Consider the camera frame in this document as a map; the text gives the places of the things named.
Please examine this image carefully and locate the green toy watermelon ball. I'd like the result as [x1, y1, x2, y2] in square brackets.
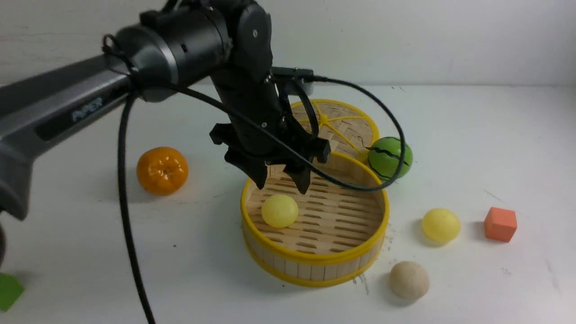
[367, 137, 401, 180]

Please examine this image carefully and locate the woven bamboo steamer lid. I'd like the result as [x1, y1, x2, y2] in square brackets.
[310, 99, 380, 164]

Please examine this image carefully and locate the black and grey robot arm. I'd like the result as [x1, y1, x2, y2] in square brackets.
[0, 0, 330, 220]

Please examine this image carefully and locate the orange cube block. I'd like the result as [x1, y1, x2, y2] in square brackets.
[484, 207, 517, 243]

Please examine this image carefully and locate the beige bun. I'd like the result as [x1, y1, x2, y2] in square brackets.
[389, 261, 430, 302]

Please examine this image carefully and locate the bamboo steamer tray yellow rim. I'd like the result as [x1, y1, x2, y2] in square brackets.
[240, 165, 390, 287]

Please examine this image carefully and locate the yellow bun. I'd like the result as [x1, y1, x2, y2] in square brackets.
[261, 194, 300, 228]
[421, 208, 461, 245]

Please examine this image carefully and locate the orange toy tangerine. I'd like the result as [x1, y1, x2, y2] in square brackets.
[136, 146, 189, 196]

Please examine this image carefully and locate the green block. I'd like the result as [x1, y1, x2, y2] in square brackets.
[0, 273, 25, 312]

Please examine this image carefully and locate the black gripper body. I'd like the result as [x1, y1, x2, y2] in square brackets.
[210, 67, 331, 164]

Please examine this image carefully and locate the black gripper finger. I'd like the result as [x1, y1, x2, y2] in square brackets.
[283, 163, 311, 194]
[225, 150, 268, 189]

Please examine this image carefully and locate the black cable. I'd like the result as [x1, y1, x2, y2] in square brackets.
[102, 34, 406, 324]

